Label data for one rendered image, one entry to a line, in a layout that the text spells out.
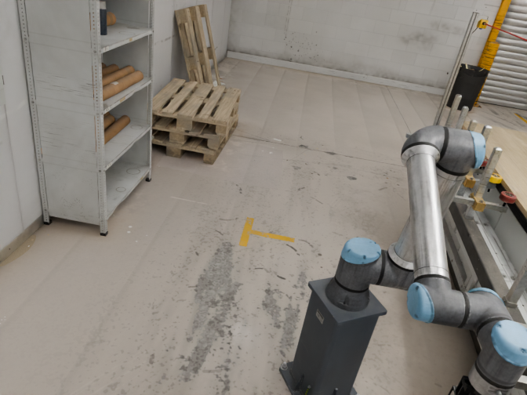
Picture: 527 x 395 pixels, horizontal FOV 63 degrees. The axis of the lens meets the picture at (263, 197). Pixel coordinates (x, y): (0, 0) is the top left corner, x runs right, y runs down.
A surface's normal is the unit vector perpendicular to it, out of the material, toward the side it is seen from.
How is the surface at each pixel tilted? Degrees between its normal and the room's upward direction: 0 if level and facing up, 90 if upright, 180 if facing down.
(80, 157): 90
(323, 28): 90
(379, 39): 90
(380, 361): 0
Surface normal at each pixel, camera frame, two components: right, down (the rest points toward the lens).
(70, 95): -0.12, 0.47
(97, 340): 0.14, -0.86
